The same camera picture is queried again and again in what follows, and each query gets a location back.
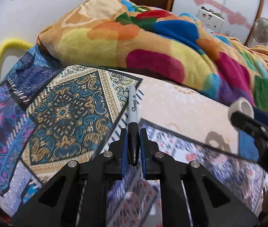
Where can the black and grey marker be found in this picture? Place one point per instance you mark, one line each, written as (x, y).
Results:
(132, 113)

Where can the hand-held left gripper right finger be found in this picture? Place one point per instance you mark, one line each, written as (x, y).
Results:
(143, 151)

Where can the yellow padded bed frame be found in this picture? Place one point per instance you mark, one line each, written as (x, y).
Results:
(0, 59)

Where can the colourful fleece blanket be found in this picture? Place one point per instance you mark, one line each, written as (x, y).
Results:
(148, 47)

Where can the grey standing fan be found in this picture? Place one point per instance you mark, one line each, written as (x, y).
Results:
(261, 30)

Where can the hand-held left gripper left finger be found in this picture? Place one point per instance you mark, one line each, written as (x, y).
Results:
(124, 151)

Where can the beige tape roll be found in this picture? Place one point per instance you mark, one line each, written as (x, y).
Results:
(234, 108)

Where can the patchwork patterned bedsheet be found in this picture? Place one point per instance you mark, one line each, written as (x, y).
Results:
(65, 113)

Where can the white metal box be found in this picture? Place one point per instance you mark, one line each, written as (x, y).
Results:
(209, 19)

